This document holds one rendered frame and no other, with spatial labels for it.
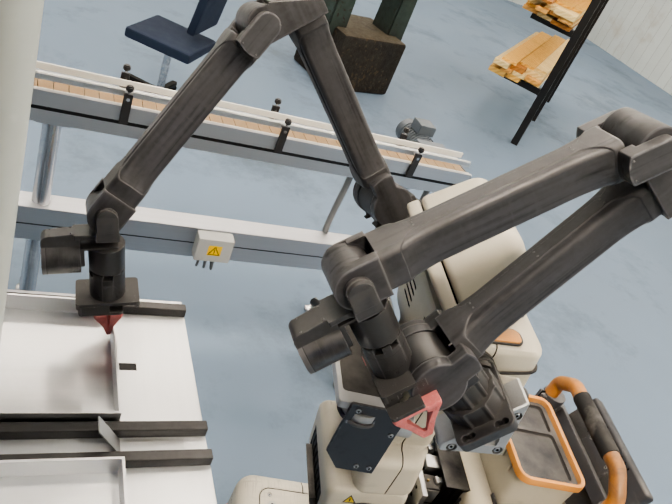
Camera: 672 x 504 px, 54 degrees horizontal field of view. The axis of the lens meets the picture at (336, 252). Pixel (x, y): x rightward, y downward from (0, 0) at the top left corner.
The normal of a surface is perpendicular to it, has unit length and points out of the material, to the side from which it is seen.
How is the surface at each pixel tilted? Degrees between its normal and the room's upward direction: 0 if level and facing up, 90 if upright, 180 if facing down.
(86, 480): 0
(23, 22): 90
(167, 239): 90
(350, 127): 77
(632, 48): 90
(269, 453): 0
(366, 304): 81
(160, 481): 0
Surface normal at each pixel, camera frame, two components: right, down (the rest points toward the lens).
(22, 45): 0.77, 0.56
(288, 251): 0.29, 0.62
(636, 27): -0.88, -0.08
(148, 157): 0.32, 0.36
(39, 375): 0.36, -0.77
